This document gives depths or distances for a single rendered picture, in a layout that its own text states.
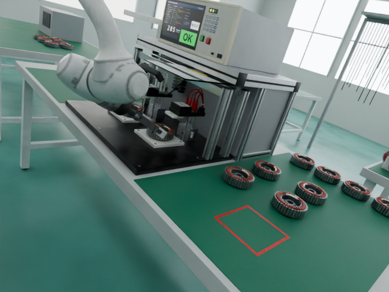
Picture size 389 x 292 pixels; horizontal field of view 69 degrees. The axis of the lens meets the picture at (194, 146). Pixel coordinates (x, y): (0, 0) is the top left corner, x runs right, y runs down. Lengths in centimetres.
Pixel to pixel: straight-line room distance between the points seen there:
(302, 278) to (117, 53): 71
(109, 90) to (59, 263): 109
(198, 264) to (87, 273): 99
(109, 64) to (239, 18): 53
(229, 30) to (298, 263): 78
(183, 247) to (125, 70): 45
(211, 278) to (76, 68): 64
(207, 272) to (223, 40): 79
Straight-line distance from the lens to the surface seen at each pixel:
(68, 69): 88
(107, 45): 79
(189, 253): 72
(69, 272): 163
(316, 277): 81
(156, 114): 139
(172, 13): 137
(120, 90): 75
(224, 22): 113
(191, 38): 125
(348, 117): 748
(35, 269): 165
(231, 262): 72
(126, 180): 89
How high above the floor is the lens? 121
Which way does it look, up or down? 22 degrees down
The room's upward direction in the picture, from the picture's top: 16 degrees clockwise
